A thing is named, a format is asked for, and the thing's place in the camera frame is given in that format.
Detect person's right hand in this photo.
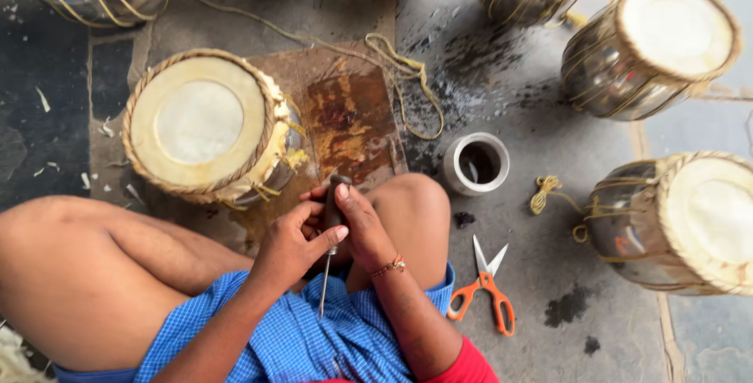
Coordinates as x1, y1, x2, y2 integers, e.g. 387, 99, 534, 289
299, 183, 407, 276

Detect long yellow lacing cord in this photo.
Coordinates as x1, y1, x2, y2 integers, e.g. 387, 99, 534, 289
156, 0, 446, 141

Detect blue checked cloth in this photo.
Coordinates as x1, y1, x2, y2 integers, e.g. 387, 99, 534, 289
53, 262, 457, 383

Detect orange-handled scissors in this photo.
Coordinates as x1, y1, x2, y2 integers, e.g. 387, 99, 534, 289
447, 235, 516, 337

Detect person's right leg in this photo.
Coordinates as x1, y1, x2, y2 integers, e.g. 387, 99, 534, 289
346, 173, 452, 294

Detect person's left hand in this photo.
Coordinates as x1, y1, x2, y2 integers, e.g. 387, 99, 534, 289
250, 199, 351, 295

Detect large steel drum white head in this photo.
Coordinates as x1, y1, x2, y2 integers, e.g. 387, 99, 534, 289
573, 150, 753, 297

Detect pale fibre heap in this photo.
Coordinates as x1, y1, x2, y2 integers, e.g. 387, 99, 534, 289
0, 327, 48, 383

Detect red beaded bracelet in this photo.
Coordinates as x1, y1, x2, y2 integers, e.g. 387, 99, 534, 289
369, 254, 407, 279

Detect person's left leg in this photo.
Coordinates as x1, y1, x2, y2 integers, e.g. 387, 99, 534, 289
0, 195, 255, 373

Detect steel drum with white head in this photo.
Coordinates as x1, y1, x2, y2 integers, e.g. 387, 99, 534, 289
560, 0, 744, 122

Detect stained brown board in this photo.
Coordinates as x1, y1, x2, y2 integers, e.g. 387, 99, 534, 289
229, 42, 409, 251

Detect dark-handled metal awl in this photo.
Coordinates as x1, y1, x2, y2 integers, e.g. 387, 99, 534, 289
318, 174, 354, 319

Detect yellow cord bundle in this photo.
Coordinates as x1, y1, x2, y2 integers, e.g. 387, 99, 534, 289
529, 175, 584, 216

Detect drum with frayed hide edge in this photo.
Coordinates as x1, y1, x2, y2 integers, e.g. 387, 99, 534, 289
122, 49, 309, 210

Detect red sleeve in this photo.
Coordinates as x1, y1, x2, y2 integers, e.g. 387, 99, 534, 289
312, 336, 501, 383

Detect small steel pot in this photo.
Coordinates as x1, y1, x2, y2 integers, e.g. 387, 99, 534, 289
442, 131, 511, 197

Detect person's leg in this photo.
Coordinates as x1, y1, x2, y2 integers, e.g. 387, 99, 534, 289
0, 195, 255, 373
346, 173, 452, 294

